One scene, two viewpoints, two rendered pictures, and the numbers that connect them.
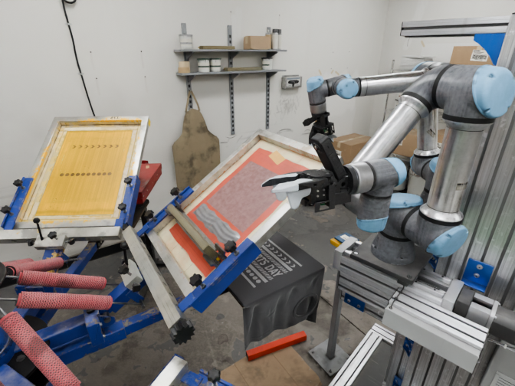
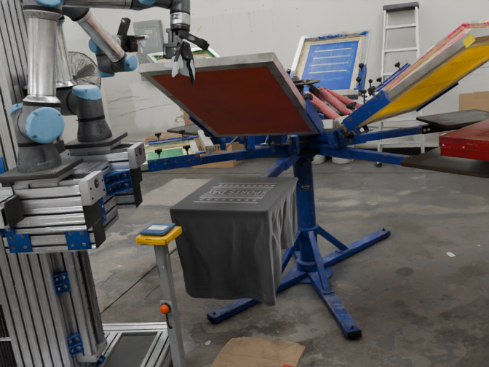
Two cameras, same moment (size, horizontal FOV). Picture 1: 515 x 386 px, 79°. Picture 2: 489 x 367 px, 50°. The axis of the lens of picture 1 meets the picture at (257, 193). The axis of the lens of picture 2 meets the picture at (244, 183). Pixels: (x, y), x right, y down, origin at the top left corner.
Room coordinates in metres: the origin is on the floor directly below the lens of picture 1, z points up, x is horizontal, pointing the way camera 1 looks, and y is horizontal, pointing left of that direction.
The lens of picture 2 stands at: (3.24, -1.28, 1.64)
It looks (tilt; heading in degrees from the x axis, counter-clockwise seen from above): 16 degrees down; 146
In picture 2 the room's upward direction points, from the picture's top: 6 degrees counter-clockwise
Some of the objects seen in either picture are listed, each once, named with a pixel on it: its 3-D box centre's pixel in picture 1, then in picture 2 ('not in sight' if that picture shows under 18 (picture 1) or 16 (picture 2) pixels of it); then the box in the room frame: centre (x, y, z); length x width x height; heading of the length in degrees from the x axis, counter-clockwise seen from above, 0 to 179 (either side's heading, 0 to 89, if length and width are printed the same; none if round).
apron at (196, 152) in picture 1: (196, 141); not in sight; (3.21, 0.65, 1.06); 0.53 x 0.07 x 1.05; 123
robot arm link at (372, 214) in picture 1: (369, 207); (108, 65); (0.74, -0.30, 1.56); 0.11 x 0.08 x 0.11; 23
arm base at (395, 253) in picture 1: (394, 240); (93, 127); (0.95, -0.50, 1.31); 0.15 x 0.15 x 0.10
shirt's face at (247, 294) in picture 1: (260, 260); (236, 192); (1.31, -0.02, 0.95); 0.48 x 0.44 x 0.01; 123
